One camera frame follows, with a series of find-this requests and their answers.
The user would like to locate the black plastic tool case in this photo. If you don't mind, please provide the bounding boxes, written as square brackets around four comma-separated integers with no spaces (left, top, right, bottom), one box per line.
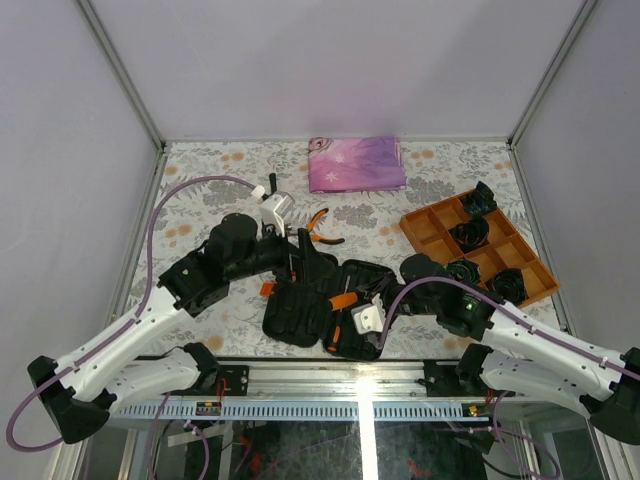
[261,253,398,361]

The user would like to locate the orange handled long-nose pliers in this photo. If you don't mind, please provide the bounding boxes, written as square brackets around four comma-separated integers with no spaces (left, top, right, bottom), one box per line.
[306,208,345,246]

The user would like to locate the small black handled hammer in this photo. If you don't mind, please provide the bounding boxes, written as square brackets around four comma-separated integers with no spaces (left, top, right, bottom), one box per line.
[269,172,278,196]

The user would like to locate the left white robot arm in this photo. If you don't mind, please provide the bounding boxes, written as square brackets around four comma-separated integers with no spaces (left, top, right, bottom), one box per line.
[27,213,337,444]

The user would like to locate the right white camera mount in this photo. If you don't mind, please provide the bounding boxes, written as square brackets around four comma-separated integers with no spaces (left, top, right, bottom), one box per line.
[351,294,386,335]

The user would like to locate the black tape roll middle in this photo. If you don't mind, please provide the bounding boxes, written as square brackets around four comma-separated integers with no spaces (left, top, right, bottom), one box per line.
[449,217,489,253]

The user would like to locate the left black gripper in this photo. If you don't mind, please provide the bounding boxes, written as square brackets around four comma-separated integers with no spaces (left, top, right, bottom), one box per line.
[229,220,337,288]

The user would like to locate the black tape roll far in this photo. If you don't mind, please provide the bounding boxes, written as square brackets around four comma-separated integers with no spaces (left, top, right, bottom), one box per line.
[460,181,498,218]

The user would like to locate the black tape roll near left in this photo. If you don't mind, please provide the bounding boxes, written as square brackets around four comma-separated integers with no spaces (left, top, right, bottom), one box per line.
[445,258,481,285]

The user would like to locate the wooden compartment tray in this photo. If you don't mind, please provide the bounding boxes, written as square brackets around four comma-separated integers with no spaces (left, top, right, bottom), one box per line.
[400,190,559,306]

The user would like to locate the folded purple cloth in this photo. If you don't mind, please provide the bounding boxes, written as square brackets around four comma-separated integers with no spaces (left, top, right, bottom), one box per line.
[308,136,407,193]

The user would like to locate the aluminium front rail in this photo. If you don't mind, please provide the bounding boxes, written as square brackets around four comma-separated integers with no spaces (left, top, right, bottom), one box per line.
[106,350,499,422]

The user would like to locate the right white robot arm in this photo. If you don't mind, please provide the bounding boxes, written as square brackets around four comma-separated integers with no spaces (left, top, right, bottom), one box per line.
[372,254,639,445]

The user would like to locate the black tape roll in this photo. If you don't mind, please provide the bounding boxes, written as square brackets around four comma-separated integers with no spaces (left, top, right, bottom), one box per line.
[486,268,528,305]
[445,258,481,285]
[449,217,489,253]
[460,181,498,218]

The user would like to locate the black tape roll near right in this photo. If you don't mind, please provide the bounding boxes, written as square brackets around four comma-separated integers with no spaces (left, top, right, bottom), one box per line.
[486,268,528,305]

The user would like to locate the large black orange screwdriver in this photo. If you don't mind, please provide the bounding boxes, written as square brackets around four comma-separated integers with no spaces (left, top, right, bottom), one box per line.
[326,276,351,353]

